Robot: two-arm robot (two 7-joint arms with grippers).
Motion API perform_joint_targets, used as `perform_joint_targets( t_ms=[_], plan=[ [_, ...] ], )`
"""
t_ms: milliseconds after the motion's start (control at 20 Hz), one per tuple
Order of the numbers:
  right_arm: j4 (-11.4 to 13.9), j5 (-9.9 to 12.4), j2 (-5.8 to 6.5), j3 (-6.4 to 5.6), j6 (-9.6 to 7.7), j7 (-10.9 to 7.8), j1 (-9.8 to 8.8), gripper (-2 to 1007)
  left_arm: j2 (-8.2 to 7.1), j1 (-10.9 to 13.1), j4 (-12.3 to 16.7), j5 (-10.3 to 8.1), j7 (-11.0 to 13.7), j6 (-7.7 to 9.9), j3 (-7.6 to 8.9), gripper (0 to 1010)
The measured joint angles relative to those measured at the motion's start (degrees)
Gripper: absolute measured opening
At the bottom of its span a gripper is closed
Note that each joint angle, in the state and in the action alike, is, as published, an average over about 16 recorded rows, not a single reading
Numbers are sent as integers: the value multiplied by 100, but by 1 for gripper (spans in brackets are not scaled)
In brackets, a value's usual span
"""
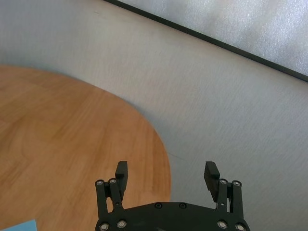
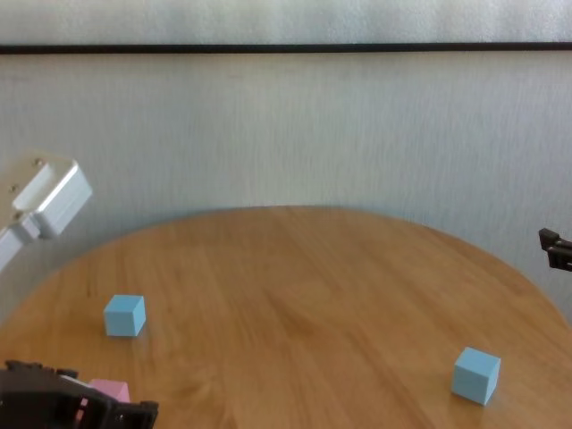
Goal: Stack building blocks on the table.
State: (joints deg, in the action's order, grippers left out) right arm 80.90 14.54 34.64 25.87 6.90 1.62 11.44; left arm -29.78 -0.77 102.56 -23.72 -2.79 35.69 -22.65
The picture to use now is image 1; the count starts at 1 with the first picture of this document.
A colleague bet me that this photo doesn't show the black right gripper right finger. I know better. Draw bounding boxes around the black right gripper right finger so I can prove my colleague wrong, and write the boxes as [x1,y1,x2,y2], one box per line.
[203,160,244,226]

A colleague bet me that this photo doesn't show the black wall rail strip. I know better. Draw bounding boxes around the black wall rail strip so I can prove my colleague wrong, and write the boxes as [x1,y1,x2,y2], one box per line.
[103,0,308,83]

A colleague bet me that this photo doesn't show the blue foam cube block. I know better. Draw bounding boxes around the blue foam cube block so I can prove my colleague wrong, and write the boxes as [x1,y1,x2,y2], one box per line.
[0,218,38,231]

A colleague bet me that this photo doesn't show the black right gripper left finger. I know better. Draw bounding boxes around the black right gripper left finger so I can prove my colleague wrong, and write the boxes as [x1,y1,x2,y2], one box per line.
[94,160,128,226]

